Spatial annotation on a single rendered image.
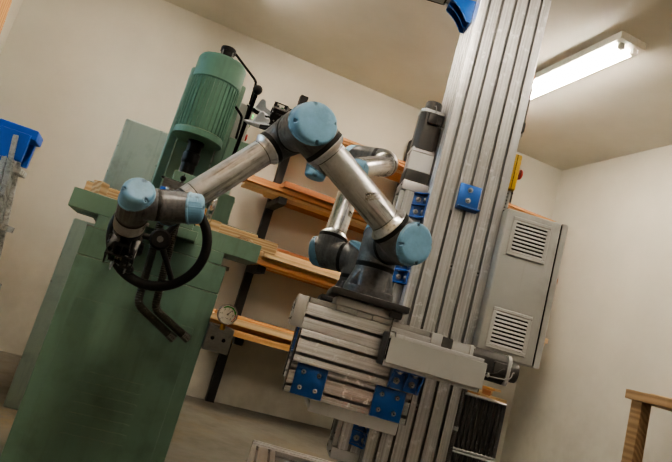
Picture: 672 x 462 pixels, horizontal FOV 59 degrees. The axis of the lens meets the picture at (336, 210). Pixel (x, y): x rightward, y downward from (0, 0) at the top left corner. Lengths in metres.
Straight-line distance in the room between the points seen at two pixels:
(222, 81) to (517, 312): 1.24
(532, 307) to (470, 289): 0.20
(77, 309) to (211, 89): 0.83
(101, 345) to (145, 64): 3.06
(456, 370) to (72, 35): 3.82
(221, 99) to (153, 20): 2.75
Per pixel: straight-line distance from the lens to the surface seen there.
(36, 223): 4.50
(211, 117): 2.10
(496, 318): 1.95
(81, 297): 1.95
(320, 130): 1.51
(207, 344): 1.91
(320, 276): 4.16
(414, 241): 1.61
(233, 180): 1.59
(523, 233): 2.00
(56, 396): 1.98
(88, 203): 1.96
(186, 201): 1.42
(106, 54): 4.72
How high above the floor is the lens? 0.69
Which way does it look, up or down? 11 degrees up
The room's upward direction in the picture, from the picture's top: 16 degrees clockwise
